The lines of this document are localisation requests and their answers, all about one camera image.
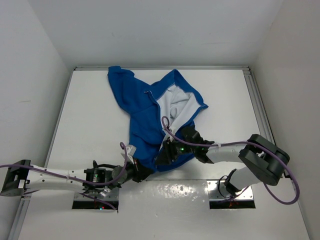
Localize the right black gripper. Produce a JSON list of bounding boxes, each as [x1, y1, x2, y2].
[[154, 137, 196, 165]]

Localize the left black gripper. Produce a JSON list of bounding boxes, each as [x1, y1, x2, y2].
[[123, 156, 154, 182]]

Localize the blue zip-up jacket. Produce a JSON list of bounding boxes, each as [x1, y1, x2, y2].
[[107, 66, 208, 172]]

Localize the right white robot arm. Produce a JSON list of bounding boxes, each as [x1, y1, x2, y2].
[[155, 126, 290, 197]]

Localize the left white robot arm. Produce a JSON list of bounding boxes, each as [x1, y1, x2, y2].
[[0, 159, 154, 198]]

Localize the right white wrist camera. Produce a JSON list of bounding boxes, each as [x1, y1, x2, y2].
[[163, 126, 177, 136]]

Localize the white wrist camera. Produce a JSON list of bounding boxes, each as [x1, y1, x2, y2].
[[163, 126, 177, 136], [121, 144, 136, 164]]

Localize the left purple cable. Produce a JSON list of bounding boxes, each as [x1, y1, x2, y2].
[[0, 141, 128, 211]]

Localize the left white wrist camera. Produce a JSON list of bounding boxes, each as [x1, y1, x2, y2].
[[121, 144, 136, 164]]

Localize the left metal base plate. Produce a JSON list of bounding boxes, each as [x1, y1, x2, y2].
[[72, 187, 119, 211]]

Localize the metal base plate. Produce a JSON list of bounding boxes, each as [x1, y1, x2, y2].
[[206, 180, 256, 210], [72, 187, 119, 211]]

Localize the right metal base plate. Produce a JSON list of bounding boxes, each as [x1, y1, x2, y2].
[[206, 180, 256, 210]]

